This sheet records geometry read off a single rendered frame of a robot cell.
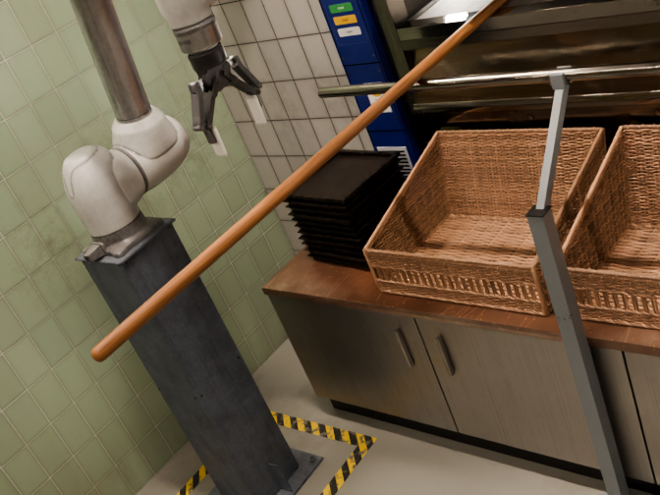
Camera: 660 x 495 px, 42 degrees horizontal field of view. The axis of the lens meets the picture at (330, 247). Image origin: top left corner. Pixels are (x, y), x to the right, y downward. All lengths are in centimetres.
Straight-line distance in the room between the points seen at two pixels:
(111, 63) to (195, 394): 97
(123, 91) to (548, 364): 132
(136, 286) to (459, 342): 89
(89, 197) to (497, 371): 118
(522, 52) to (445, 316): 75
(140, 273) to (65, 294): 58
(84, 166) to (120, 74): 26
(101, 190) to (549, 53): 124
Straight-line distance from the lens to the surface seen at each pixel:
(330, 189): 261
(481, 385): 243
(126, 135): 240
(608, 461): 230
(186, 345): 250
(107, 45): 232
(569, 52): 237
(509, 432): 252
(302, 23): 283
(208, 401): 259
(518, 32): 239
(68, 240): 290
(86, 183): 233
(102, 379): 304
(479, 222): 263
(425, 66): 215
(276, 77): 302
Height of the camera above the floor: 188
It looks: 27 degrees down
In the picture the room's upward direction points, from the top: 23 degrees counter-clockwise
